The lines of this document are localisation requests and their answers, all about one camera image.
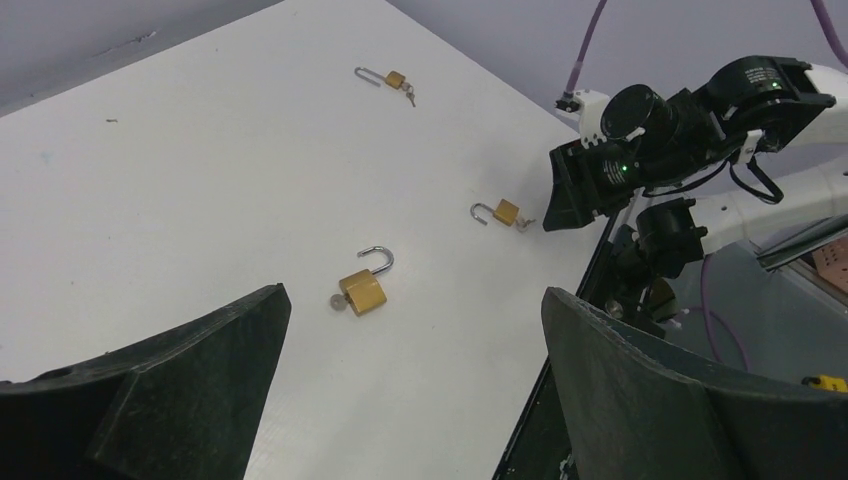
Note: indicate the small brass padlock middle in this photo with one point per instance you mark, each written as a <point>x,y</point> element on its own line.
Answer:
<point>505,212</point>

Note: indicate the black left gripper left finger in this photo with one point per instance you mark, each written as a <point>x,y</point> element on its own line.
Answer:
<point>183,404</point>

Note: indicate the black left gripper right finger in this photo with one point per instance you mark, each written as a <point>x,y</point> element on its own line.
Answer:
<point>668,413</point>

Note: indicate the small brass padlock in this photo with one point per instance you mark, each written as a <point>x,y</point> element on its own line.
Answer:
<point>505,212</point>
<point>394,80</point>

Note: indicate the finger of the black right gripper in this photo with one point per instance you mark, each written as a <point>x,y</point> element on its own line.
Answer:
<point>567,208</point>

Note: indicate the large brass padlock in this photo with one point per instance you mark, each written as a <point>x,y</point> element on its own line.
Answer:
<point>361,290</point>

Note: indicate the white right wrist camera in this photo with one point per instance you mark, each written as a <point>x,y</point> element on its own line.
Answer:
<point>587,108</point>

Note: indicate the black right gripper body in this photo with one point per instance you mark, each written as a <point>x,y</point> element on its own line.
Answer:
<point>611,175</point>

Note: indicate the small brass padlock far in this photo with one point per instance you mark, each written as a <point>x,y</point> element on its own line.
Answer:
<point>394,80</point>

